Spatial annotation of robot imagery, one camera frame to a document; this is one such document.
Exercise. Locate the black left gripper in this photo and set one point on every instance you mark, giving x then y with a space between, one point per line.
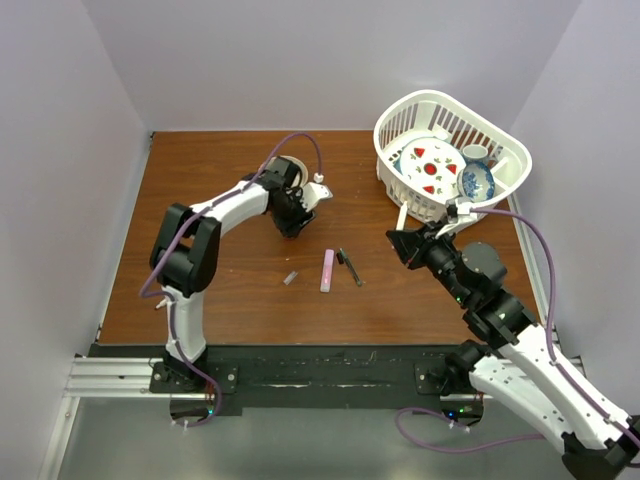
293 227

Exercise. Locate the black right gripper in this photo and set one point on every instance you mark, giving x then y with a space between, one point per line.
411 245

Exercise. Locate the clear pen cap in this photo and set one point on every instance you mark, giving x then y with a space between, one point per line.
290 278

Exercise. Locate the green pen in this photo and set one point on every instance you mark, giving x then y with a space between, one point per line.
349 265

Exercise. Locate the pink highlighter pen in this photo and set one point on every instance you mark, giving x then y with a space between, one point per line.
327 270

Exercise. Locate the white red marker pen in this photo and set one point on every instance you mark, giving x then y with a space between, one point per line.
401 217

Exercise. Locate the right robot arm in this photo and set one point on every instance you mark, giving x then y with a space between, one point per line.
513 361

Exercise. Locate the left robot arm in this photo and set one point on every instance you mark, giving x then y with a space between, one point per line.
184 257

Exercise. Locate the beige ceramic bowl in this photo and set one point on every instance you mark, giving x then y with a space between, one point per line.
302 177

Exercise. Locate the watermelon pattern plate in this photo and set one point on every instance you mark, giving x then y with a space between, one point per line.
431 166

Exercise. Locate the blue floral bowl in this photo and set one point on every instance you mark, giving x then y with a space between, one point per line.
476 182

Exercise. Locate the white mug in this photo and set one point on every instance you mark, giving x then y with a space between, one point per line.
475 153

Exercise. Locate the white plastic dish rack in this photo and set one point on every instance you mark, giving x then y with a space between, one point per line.
431 113

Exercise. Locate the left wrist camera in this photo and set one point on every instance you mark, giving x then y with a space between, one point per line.
313 194

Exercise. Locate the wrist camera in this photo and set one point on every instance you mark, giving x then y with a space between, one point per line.
459 215
313 194

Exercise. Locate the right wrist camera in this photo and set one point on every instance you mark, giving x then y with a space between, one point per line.
459 215

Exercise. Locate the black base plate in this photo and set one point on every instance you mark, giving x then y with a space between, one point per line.
339 377

